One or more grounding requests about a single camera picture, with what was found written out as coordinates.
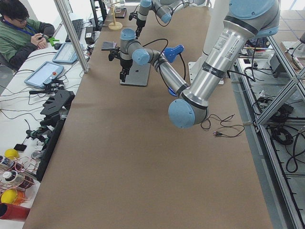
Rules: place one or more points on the blue teach pendant tablet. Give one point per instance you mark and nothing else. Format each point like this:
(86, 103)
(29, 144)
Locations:
(65, 54)
(44, 74)

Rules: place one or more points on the small black square pad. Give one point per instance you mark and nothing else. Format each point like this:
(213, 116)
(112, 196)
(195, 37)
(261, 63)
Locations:
(20, 147)

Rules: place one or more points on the upper yellow ball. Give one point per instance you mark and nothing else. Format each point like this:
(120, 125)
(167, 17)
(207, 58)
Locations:
(12, 154)

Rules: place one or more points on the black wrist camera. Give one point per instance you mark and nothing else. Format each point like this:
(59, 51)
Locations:
(133, 15)
(114, 54)

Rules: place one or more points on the green clamp tool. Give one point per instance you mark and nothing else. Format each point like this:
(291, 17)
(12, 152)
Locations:
(52, 41)

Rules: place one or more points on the aluminium frame rail structure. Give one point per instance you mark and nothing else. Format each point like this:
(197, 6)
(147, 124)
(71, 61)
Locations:
(272, 85)

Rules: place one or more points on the dark red tray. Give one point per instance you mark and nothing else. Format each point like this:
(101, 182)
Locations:
(120, 13)

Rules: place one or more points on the grey folded cloth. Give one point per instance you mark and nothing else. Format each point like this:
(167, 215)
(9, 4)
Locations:
(107, 46)

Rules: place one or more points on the red cylinder can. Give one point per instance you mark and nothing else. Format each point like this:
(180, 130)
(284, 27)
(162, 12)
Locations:
(13, 212)

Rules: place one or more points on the black power adapter box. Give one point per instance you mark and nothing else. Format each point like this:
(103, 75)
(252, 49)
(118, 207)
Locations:
(89, 35)

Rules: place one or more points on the far blue teach pendant tablet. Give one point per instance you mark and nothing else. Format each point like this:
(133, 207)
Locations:
(65, 54)

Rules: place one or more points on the black keyboard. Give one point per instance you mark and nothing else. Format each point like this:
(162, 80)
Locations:
(77, 25)

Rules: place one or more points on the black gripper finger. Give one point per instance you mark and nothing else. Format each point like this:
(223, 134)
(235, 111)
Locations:
(124, 72)
(138, 32)

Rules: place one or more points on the seated person in green jacket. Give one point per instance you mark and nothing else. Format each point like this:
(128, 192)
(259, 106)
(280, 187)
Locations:
(20, 35)

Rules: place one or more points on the lower yellow ball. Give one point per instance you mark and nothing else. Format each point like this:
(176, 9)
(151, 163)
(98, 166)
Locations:
(10, 196)

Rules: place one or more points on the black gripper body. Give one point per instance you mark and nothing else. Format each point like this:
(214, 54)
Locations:
(124, 64)
(139, 24)

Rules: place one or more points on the black computer mouse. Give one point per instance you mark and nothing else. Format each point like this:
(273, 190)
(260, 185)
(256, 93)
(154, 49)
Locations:
(57, 46)

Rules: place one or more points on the near blue teach pendant tablet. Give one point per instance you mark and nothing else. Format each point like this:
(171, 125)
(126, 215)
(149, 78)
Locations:
(44, 74)

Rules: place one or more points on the aluminium frame post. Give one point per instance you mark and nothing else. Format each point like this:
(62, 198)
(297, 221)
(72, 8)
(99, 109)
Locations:
(63, 12)

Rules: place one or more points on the yellow ball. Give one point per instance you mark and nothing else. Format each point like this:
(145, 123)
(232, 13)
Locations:
(10, 196)
(12, 154)

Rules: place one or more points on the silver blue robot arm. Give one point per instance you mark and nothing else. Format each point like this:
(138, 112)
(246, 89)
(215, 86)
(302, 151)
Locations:
(163, 9)
(245, 19)

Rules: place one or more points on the wooden stand with round base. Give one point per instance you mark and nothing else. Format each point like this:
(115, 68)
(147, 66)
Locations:
(114, 25)

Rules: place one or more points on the blue desk lamp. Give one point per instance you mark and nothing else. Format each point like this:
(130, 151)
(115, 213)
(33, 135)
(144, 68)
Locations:
(171, 53)

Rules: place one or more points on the grey laptop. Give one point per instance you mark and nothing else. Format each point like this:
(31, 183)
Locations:
(138, 75)

